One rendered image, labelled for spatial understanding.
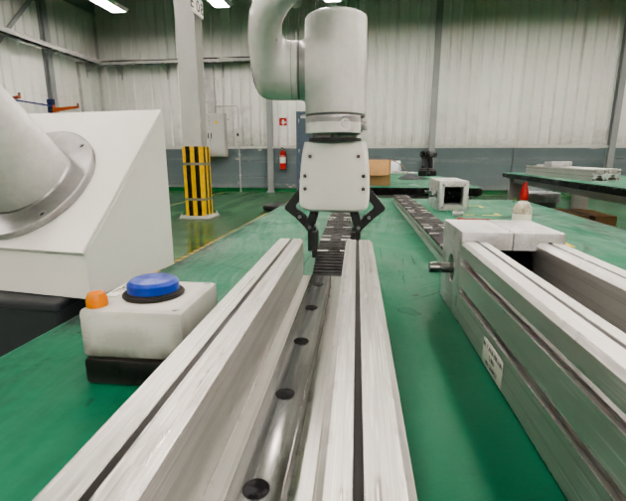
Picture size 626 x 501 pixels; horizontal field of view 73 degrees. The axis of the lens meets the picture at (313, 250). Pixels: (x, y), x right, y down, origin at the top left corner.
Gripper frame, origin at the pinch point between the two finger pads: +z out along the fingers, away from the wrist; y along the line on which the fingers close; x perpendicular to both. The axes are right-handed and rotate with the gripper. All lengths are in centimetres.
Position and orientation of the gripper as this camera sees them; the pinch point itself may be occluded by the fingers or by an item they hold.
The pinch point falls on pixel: (334, 245)
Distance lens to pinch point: 63.3
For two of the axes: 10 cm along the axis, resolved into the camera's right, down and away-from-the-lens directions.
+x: -1.0, 2.2, -9.7
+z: 0.0, 9.8, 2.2
